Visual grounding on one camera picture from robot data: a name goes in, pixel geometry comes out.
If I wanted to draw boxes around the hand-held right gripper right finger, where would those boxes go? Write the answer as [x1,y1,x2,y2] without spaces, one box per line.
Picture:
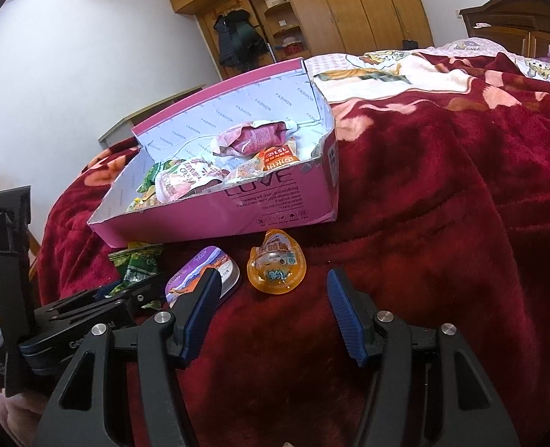
[326,267,520,447]

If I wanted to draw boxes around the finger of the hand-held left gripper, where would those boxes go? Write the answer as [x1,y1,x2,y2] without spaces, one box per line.
[93,280,133,302]
[117,274,171,313]

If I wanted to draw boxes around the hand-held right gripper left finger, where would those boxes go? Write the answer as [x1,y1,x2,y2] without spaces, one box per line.
[33,267,222,447]

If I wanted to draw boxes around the green snack packet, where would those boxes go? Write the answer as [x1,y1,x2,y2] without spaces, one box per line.
[136,161,185,194]
[108,242,165,310]

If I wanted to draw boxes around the purple oval tin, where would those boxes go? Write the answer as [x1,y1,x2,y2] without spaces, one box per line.
[164,246,241,308]

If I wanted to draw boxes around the orange jelly cup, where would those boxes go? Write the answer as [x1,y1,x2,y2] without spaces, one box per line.
[247,229,307,295]

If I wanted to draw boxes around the yellow snack packet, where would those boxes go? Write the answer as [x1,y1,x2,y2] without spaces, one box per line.
[126,191,164,212]

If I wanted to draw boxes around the pink cardboard box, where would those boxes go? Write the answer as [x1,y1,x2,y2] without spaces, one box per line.
[87,57,340,248]

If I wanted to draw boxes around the pink spout pouch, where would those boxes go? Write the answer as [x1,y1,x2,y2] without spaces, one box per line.
[155,158,229,203]

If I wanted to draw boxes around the colourful snack packet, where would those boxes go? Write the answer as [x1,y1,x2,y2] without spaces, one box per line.
[224,157,264,182]

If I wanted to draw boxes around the orange snack packet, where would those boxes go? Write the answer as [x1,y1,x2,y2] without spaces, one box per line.
[252,142,301,175]

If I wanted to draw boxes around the pink snack packet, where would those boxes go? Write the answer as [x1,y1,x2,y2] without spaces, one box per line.
[212,121,299,156]

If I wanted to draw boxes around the person's left forearm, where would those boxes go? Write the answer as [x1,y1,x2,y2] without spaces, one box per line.
[0,391,47,447]

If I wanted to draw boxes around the dark red plush blanket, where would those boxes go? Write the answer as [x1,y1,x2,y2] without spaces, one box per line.
[35,49,550,447]

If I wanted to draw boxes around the cartoon print quilt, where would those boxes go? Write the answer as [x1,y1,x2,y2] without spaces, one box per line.
[310,49,474,103]

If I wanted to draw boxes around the hanging dark jackets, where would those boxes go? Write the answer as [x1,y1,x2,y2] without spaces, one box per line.
[212,9,269,73]

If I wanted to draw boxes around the wooden wardrobe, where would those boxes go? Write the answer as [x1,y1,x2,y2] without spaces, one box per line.
[168,0,436,80]

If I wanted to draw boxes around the dark wooden headboard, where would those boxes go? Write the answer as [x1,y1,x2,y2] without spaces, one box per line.
[459,0,550,59]

